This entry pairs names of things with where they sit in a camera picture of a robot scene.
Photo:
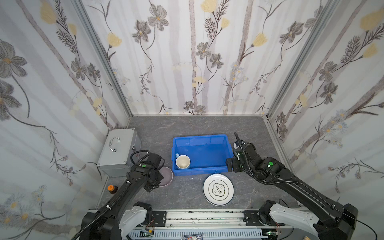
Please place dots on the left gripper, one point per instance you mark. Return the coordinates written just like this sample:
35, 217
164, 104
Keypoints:
153, 182

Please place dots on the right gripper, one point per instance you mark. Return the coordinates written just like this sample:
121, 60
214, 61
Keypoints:
232, 164

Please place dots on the purple bowl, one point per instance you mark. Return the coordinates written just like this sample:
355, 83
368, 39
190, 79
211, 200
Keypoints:
168, 176

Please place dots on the cream mug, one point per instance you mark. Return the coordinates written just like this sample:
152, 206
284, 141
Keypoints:
182, 162

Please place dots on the white plate with green rim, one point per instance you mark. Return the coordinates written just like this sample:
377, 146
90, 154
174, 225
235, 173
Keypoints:
218, 190

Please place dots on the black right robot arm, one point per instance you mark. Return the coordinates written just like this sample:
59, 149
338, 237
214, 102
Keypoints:
327, 219

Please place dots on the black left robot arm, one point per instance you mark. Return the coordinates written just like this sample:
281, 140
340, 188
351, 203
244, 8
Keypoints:
114, 210

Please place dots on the blue plastic bin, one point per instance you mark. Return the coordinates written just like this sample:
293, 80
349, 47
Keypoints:
208, 154

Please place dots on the silver aluminium case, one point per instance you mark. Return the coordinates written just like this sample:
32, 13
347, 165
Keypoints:
115, 156

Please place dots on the orange capped brown bottle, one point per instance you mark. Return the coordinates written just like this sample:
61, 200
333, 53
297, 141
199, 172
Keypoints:
112, 189

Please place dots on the aluminium mounting rail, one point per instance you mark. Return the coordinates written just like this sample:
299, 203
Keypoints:
141, 223

